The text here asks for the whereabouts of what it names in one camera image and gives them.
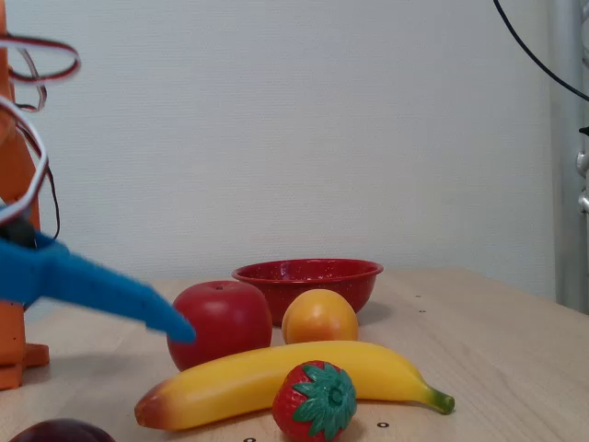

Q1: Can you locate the red strawberry with green leaves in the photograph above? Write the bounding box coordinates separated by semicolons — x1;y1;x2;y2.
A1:
271;360;358;442

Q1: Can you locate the red apple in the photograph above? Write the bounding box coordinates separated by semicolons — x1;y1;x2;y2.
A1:
166;279;273;372

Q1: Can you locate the blue gripper body black servo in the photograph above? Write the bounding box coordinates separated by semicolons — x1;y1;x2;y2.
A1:
0;216;39;308

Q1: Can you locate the grey metal pole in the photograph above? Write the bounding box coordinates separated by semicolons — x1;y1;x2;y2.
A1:
546;0;589;316

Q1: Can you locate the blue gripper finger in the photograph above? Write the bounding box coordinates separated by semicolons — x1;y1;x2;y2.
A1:
26;232;197;345

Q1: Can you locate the silver metal fitting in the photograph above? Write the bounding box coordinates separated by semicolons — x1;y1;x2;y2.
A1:
574;150;589;215

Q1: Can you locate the round orange apricot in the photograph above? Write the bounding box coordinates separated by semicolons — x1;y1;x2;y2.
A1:
281;288;360;346

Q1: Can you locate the dark purple plum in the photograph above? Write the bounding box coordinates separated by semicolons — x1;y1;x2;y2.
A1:
8;417;117;442

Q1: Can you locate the thin black cable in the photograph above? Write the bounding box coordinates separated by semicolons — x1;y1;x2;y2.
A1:
493;0;589;103

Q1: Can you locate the white red black servo cable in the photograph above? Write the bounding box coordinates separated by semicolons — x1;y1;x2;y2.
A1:
0;34;83;114
0;95;62;241

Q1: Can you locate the yellow banana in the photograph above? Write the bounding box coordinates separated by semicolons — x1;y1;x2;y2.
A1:
134;340;456;432

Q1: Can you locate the red speckled enamel bowl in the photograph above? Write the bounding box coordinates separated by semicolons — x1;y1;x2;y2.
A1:
231;258;385;328

